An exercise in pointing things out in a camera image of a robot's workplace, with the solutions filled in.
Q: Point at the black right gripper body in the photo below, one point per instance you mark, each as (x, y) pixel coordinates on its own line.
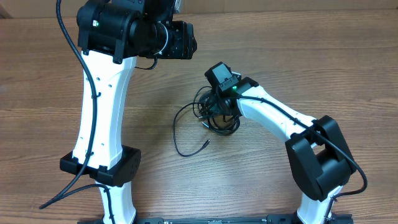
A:
(215, 104)

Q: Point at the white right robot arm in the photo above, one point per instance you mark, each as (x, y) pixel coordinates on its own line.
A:
(319, 157)

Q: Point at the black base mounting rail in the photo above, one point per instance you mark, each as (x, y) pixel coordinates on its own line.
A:
(214, 220)

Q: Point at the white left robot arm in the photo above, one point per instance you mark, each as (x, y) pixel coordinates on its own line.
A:
(112, 35)

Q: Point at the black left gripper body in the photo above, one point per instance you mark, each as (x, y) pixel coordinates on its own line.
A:
(173, 43)

